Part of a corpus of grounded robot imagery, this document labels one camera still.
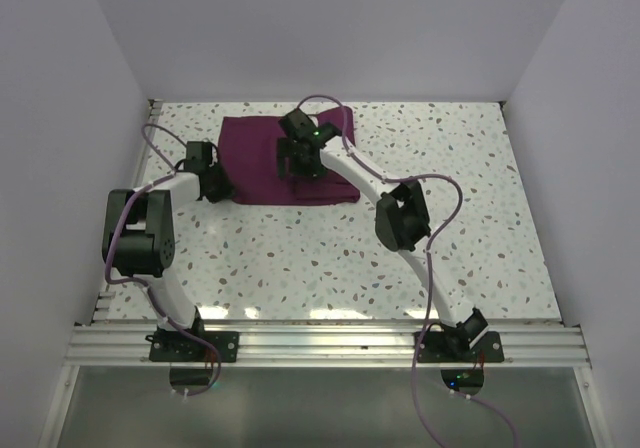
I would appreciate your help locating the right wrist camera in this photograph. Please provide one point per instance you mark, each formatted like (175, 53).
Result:
(297, 125)

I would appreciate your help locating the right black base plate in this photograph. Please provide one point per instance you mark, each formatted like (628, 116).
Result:
(434, 349)

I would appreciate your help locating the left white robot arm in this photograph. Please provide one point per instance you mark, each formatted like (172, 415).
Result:
(139, 245)

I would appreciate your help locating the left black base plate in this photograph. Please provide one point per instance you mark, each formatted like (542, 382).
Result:
(173, 347)

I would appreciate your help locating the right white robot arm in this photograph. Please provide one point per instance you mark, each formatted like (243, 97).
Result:
(401, 221)

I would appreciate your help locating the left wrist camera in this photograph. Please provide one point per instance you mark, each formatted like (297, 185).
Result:
(198, 157)

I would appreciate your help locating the aluminium rail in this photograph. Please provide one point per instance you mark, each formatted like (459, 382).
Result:
(154, 112)
(322, 345)

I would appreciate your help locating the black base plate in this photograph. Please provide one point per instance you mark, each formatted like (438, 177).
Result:
(173, 347)
(434, 349)

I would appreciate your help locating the aluminium left side rail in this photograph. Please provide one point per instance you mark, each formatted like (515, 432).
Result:
(154, 112)

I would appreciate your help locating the aluminium front rail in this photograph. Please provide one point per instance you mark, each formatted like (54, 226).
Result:
(322, 345)

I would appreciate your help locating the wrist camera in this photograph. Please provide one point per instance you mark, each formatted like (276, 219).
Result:
(297, 125)
(198, 157)

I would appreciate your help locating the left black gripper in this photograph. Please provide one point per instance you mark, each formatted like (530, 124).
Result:
(227, 189)

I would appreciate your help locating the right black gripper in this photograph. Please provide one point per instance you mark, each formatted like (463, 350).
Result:
(286, 149)

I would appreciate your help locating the purple surgical drape cloth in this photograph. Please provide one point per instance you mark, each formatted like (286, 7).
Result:
(247, 147)

